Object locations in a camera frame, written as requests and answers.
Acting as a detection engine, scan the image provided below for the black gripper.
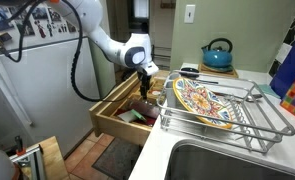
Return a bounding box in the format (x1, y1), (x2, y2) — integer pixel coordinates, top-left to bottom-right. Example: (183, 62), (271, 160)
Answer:
(136, 70), (154, 102)

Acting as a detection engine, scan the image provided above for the clear plastic container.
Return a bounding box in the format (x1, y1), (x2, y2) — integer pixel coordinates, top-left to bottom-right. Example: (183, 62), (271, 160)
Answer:
(120, 98), (162, 120)

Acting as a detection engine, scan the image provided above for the grey utensil holder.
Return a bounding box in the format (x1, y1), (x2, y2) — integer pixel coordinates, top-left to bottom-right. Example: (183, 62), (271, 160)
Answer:
(164, 80), (182, 110)

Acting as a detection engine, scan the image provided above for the wooden kitchen drawer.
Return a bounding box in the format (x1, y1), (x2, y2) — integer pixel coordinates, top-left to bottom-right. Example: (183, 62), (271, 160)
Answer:
(88, 69), (172, 148)

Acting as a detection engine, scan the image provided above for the colourful patterned plate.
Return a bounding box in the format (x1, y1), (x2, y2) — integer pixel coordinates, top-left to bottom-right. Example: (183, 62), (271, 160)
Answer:
(172, 76), (234, 130)

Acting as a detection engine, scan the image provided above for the silver metal spoon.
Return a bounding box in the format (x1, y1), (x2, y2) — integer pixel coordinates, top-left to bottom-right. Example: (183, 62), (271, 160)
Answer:
(219, 92), (264, 103)

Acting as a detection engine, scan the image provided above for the white scraper with red hook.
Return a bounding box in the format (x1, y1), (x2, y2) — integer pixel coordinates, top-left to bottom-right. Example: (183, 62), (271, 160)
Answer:
(150, 88), (162, 97)

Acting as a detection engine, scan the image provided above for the green sponge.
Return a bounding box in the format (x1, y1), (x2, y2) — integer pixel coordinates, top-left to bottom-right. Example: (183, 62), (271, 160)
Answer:
(130, 109), (148, 122)

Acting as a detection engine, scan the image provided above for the red cloth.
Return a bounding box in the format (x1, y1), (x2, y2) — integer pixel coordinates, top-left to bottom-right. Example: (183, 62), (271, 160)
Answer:
(113, 105), (159, 128)

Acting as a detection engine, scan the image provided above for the grey folded cloth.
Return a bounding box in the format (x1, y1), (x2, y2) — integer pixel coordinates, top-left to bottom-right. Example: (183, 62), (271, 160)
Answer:
(117, 109), (139, 123)

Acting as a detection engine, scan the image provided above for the small black pan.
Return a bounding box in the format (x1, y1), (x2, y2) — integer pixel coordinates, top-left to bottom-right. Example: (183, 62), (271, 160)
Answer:
(179, 66), (220, 85)

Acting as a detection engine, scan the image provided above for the dark floor rug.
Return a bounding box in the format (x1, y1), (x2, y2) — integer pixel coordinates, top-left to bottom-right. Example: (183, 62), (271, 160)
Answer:
(91, 137), (143, 180)

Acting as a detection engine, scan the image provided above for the wooden trivet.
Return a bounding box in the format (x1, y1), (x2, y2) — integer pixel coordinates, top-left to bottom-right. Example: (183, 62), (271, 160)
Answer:
(197, 63), (240, 80)

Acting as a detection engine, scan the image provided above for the white refrigerator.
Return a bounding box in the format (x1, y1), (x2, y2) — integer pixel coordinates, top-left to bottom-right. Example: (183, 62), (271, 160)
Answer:
(0, 0), (103, 158)

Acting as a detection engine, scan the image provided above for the steel kitchen sink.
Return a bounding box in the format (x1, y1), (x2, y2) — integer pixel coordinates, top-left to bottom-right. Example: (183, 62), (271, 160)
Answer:
(164, 138), (295, 180)

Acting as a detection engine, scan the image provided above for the light teal cloth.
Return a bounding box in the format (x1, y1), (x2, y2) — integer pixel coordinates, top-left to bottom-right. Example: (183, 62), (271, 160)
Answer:
(256, 83), (282, 100)

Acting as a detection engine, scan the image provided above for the metal clamp with orange grip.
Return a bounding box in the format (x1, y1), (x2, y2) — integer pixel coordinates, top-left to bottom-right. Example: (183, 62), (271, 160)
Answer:
(8, 134), (47, 180)

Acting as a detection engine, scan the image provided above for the blue cutting board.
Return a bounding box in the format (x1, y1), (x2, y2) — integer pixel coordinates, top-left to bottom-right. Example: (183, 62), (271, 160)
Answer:
(269, 33), (295, 100)

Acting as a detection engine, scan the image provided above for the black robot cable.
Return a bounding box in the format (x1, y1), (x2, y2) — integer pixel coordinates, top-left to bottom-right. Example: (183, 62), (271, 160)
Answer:
(60, 0), (145, 104)
(0, 0), (49, 64)

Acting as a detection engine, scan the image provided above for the teal kettle with black handle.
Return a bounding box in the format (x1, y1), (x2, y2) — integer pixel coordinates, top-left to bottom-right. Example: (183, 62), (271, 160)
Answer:
(201, 37), (235, 70)

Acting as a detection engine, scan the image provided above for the white light switch plate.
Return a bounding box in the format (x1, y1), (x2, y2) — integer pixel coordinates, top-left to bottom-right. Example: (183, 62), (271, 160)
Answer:
(183, 3), (197, 25)

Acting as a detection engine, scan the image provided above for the metal wire dish rack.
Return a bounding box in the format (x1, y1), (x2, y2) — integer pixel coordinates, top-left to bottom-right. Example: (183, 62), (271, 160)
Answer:
(155, 68), (295, 155)

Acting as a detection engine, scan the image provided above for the white wall outlet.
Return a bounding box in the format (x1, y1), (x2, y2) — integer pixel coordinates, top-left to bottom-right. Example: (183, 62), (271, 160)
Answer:
(274, 42), (293, 65)

